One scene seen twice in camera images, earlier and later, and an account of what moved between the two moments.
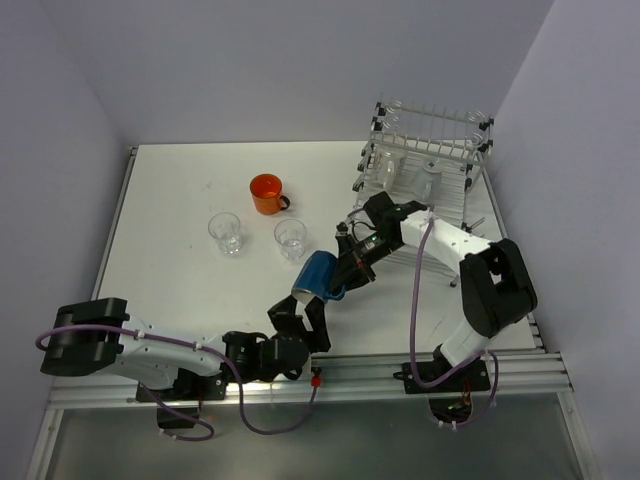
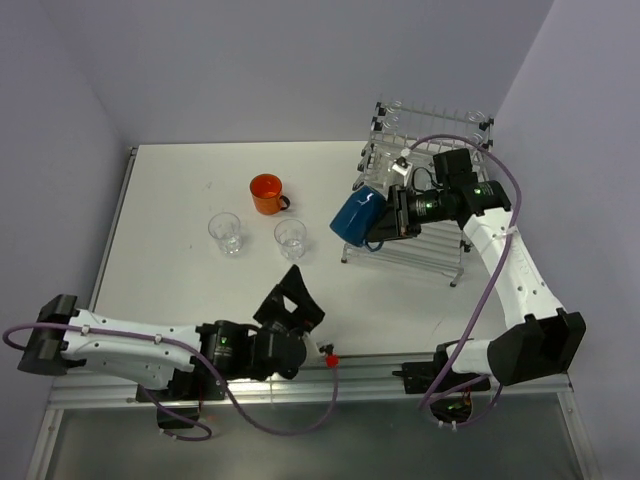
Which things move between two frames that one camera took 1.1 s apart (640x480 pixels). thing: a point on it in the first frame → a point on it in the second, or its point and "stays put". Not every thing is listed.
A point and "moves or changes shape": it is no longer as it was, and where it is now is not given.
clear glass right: x=290 y=235 stays put
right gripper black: x=353 y=267 → x=395 y=219
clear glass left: x=226 y=228 stays put
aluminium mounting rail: x=328 y=379 stays put
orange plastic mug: x=266 y=190 stays put
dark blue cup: x=317 y=274 moves or changes shape
